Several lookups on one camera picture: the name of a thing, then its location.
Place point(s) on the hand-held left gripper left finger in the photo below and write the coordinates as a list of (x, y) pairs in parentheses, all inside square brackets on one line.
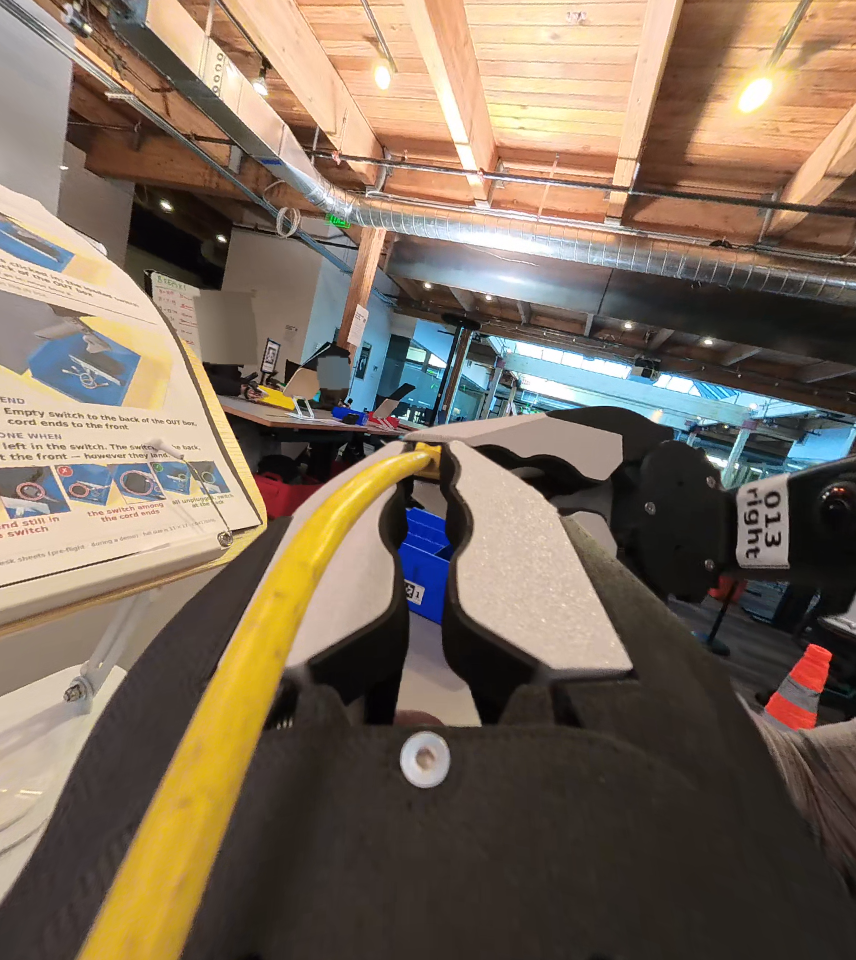
[(368, 585)]

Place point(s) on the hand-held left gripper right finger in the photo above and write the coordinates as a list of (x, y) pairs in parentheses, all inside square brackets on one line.
[(533, 592)]

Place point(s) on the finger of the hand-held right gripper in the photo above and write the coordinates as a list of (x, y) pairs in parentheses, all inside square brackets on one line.
[(563, 439), (593, 529)]

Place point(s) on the blue plastic bin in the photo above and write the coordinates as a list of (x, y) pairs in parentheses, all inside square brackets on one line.
[(424, 555)]

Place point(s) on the red tote bag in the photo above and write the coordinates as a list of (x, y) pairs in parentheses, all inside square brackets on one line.
[(285, 495)]

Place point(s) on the yellow plastic bin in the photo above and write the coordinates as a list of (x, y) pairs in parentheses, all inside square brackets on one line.
[(276, 399)]

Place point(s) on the wooden board stand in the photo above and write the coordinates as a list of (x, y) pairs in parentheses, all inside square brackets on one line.
[(300, 382)]

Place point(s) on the orange traffic cone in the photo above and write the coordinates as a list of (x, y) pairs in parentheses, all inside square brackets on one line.
[(803, 690)]

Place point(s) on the wooden pillar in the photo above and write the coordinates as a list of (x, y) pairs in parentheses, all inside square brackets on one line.
[(364, 285)]

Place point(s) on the white printed board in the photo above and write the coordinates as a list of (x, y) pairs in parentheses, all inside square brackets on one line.
[(173, 307)]

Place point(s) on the person's plaid shirt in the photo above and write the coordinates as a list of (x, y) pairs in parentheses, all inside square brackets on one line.
[(848, 810)]

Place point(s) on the printed instruction sheet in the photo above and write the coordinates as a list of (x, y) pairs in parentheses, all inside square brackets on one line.
[(60, 360)]

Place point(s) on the white document stand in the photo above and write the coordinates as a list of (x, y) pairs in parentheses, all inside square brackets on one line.
[(8, 765)]

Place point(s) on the silver ventilation duct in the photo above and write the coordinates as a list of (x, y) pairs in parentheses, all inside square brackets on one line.
[(623, 251)]

